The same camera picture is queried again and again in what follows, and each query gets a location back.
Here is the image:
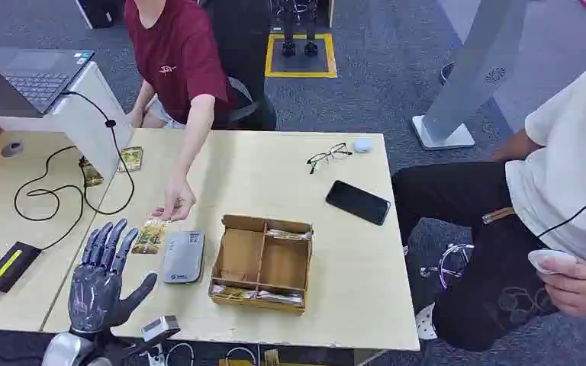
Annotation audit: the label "chrome stool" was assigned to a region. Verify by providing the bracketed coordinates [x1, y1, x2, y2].
[419, 243, 476, 290]

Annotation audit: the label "wooden compartment card box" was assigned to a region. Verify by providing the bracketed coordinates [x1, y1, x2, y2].
[208, 213, 314, 316]

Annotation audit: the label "yellow green printed card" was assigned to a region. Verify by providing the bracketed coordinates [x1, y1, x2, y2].
[132, 218, 172, 255]

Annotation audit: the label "black robot legs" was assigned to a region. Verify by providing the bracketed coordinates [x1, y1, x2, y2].
[275, 0, 322, 57]

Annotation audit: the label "white power strip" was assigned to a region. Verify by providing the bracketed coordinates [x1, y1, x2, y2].
[146, 346, 168, 366]

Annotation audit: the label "black framed eyeglasses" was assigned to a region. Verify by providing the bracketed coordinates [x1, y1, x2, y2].
[306, 143, 353, 175]

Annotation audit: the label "black smartphone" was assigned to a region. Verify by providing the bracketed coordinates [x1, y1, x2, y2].
[325, 180, 391, 226]

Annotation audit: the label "black office chair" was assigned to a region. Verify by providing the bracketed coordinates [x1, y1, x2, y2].
[199, 0, 277, 131]

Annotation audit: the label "person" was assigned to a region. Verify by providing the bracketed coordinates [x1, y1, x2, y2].
[391, 55, 586, 353]
[123, 0, 240, 223]

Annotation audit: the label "black cabinet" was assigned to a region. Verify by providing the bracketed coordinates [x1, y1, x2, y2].
[76, 0, 124, 30]

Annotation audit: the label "grey cable loop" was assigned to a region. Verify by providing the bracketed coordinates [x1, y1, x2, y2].
[166, 342, 195, 366]
[224, 346, 259, 366]

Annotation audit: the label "black power adapter yellow label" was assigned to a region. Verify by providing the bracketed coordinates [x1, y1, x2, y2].
[0, 241, 42, 294]

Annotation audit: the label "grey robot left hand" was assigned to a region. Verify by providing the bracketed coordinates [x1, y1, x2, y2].
[68, 218, 159, 335]

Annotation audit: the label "small white handheld device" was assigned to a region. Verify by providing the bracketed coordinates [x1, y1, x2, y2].
[527, 249, 577, 275]

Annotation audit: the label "yellow card pack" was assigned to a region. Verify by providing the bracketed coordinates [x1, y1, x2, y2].
[118, 146, 144, 173]

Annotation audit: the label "silver card stack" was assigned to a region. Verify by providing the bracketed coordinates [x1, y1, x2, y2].
[211, 284, 256, 300]
[265, 228, 314, 242]
[255, 290, 304, 307]

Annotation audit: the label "yellow box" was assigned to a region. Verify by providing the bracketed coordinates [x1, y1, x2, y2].
[218, 349, 284, 366]

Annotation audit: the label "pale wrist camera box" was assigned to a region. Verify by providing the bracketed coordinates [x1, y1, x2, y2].
[141, 315, 182, 345]

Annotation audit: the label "yellow bordered floor mat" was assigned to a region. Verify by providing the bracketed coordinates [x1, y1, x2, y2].
[265, 33, 338, 79]

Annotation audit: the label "dark printed card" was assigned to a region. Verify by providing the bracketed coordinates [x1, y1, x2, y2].
[79, 156, 105, 188]

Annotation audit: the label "grey round desk grommet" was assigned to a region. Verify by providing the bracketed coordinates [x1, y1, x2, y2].
[0, 140, 25, 159]

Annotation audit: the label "white pillar stand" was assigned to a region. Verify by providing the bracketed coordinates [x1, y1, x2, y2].
[412, 0, 529, 152]

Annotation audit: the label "grey laptop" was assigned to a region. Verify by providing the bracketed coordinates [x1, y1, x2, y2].
[0, 44, 96, 120]

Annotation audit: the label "black laptop charger cable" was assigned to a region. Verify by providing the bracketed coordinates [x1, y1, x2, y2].
[14, 91, 137, 251]

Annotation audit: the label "thin black body cable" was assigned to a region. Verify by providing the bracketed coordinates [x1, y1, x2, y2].
[535, 182, 586, 239]

